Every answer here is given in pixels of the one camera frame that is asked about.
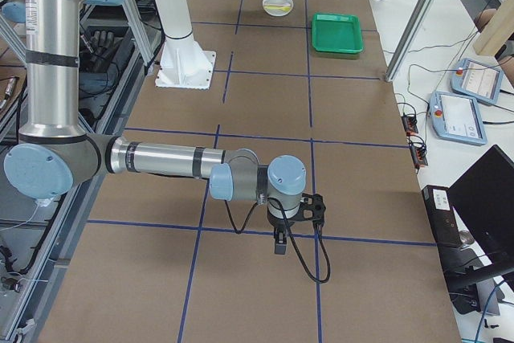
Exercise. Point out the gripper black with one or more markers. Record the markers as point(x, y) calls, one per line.
point(276, 222)

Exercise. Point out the white round plate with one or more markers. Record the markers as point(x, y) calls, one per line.
point(278, 13)

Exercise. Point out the yellow plastic spoon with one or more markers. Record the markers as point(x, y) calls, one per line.
point(277, 7)

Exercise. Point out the green plastic tray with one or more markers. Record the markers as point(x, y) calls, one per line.
point(337, 33)

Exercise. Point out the black desktop box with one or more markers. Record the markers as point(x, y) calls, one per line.
point(441, 215)

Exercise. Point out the orange black usb hub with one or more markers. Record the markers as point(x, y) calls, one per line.
point(409, 118)

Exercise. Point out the person in dark shirt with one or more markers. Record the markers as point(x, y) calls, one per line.
point(506, 62)

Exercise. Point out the black monitor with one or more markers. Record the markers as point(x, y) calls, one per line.
point(483, 199)

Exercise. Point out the near teach pendant tablet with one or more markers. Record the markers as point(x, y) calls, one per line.
point(456, 117)

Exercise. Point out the teach pendant tablet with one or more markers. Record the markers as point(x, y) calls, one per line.
point(456, 117)
point(478, 80)

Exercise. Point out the far teach pendant tablet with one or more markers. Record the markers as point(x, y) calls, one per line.
point(478, 80)

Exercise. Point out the wooden beam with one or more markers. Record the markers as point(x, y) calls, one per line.
point(496, 32)

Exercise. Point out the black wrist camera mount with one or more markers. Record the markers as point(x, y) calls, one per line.
point(312, 209)

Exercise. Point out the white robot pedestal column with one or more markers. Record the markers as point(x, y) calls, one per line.
point(183, 63)

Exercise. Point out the aluminium frame post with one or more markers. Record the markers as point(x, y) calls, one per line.
point(418, 15)

